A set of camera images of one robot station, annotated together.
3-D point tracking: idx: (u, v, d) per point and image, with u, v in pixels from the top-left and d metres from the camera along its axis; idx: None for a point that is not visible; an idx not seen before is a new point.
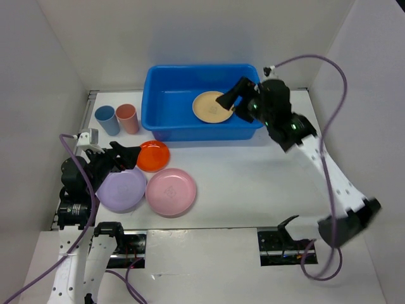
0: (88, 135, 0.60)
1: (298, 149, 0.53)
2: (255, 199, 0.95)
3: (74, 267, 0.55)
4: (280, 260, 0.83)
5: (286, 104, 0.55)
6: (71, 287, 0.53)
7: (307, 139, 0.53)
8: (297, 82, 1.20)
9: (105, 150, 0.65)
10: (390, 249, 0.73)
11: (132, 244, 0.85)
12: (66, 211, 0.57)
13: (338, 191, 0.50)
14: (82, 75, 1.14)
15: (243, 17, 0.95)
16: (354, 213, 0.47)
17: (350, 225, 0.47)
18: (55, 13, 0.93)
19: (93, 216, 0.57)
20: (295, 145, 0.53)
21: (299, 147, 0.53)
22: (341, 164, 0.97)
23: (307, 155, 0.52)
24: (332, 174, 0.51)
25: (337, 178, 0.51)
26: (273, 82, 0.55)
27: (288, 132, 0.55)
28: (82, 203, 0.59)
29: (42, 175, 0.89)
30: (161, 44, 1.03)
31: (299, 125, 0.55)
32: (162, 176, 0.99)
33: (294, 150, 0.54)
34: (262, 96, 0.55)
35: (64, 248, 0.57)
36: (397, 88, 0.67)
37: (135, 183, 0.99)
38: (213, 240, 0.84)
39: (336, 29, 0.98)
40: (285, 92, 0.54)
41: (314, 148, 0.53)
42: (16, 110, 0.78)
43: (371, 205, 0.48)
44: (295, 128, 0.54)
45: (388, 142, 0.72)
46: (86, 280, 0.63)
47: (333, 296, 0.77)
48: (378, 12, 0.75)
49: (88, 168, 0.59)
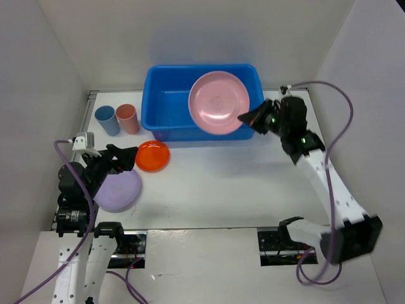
0: (83, 139, 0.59)
1: (305, 159, 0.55)
2: (256, 199, 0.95)
3: (74, 275, 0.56)
4: (280, 259, 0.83)
5: (301, 121, 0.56)
6: (72, 294, 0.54)
7: (313, 154, 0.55)
8: (298, 82, 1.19)
9: (102, 152, 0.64)
10: (390, 250, 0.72)
11: (132, 244, 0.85)
12: (64, 218, 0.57)
13: (337, 201, 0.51)
14: (82, 74, 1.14)
15: (243, 17, 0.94)
16: (350, 225, 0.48)
17: (345, 239, 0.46)
18: (54, 12, 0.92)
19: (93, 222, 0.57)
20: (301, 158, 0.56)
21: (305, 159, 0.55)
22: (341, 164, 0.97)
23: (311, 165, 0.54)
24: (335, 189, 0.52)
25: (339, 190, 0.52)
26: (292, 99, 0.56)
27: (297, 145, 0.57)
28: (81, 209, 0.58)
29: (43, 175, 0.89)
30: (161, 44, 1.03)
31: (309, 140, 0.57)
32: (218, 76, 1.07)
33: (300, 163, 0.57)
34: (284, 112, 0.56)
35: (64, 255, 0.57)
36: (396, 89, 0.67)
37: (129, 184, 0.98)
38: (214, 240, 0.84)
39: (337, 28, 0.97)
40: (303, 111, 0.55)
41: (319, 159, 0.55)
42: (16, 112, 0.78)
43: (372, 224, 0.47)
44: (304, 142, 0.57)
45: (388, 142, 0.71)
46: (87, 284, 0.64)
47: (333, 296, 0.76)
48: (378, 12, 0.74)
49: (85, 173, 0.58)
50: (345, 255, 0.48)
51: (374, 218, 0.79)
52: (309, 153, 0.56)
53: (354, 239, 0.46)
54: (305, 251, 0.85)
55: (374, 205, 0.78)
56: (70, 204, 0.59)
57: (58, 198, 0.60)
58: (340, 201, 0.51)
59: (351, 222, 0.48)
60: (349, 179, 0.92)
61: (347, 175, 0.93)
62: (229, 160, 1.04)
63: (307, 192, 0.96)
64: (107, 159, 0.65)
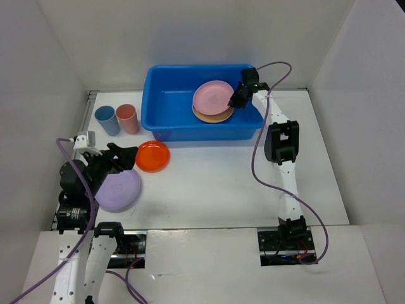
0: (85, 138, 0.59)
1: (254, 94, 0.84)
2: (255, 199, 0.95)
3: (74, 272, 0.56)
4: (280, 259, 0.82)
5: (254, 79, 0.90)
6: (72, 291, 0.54)
7: (261, 92, 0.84)
8: (297, 82, 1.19)
9: (103, 151, 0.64)
10: (390, 249, 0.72)
11: (132, 244, 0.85)
12: (65, 215, 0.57)
13: (272, 114, 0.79)
14: (82, 74, 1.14)
15: (243, 17, 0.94)
16: (278, 125, 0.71)
17: (274, 129, 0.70)
18: (54, 11, 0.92)
19: (93, 220, 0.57)
20: (254, 93, 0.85)
21: (255, 93, 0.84)
22: (341, 164, 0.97)
23: (258, 97, 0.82)
24: (272, 109, 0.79)
25: (274, 109, 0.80)
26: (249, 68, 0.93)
27: (251, 87, 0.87)
28: (81, 207, 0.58)
29: (43, 174, 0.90)
30: (161, 44, 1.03)
31: (259, 84, 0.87)
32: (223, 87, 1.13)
33: (253, 99, 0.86)
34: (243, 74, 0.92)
35: (64, 253, 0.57)
36: (396, 90, 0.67)
37: (129, 184, 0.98)
38: (214, 240, 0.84)
39: (337, 29, 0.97)
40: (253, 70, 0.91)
41: (265, 93, 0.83)
42: (17, 112, 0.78)
43: (292, 124, 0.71)
44: (256, 85, 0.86)
45: (387, 142, 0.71)
46: (86, 283, 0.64)
47: (333, 295, 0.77)
48: (378, 12, 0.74)
49: (87, 171, 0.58)
50: (275, 145, 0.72)
51: (374, 218, 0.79)
52: (258, 90, 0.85)
53: (279, 133, 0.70)
54: (305, 251, 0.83)
55: (375, 205, 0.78)
56: (71, 202, 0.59)
57: (59, 196, 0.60)
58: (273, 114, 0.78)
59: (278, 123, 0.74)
60: (349, 179, 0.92)
61: (347, 175, 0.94)
62: (230, 160, 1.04)
63: (307, 192, 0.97)
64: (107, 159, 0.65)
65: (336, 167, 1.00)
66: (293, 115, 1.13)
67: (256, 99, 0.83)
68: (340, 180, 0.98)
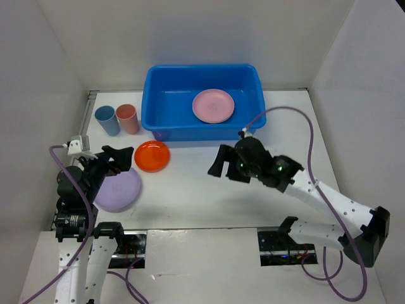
0: (78, 142, 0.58)
1: (292, 186, 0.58)
2: (255, 200, 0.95)
3: (74, 280, 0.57)
4: (279, 259, 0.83)
5: (264, 154, 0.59)
6: (73, 299, 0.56)
7: (295, 176, 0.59)
8: (297, 82, 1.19)
9: (98, 155, 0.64)
10: (390, 250, 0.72)
11: (132, 244, 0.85)
12: (64, 223, 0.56)
13: (344, 212, 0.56)
14: (82, 74, 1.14)
15: (243, 18, 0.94)
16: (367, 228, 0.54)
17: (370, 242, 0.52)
18: (54, 12, 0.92)
19: (92, 226, 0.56)
20: (289, 184, 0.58)
21: (293, 185, 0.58)
22: (341, 164, 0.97)
23: (302, 189, 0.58)
24: (332, 200, 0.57)
25: (340, 201, 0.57)
26: (243, 140, 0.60)
27: (279, 176, 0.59)
28: (80, 213, 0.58)
29: (43, 175, 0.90)
30: (161, 44, 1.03)
31: (283, 164, 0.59)
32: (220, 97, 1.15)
33: (290, 189, 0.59)
34: (240, 154, 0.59)
35: (64, 261, 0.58)
36: (396, 90, 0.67)
37: (128, 186, 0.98)
38: (214, 240, 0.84)
39: (337, 29, 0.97)
40: (257, 145, 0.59)
41: (306, 181, 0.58)
42: (18, 113, 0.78)
43: (380, 215, 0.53)
44: (283, 170, 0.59)
45: (386, 142, 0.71)
46: (88, 285, 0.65)
47: (332, 295, 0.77)
48: (378, 12, 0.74)
49: (84, 177, 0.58)
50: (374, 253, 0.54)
51: None
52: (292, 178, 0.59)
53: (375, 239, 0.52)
54: (305, 251, 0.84)
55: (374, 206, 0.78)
56: (69, 209, 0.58)
57: (57, 204, 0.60)
58: (345, 211, 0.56)
59: (367, 226, 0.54)
60: (349, 179, 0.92)
61: (347, 175, 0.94)
62: None
63: None
64: (104, 161, 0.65)
65: (336, 167, 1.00)
66: (293, 115, 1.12)
67: (300, 191, 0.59)
68: (340, 180, 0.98)
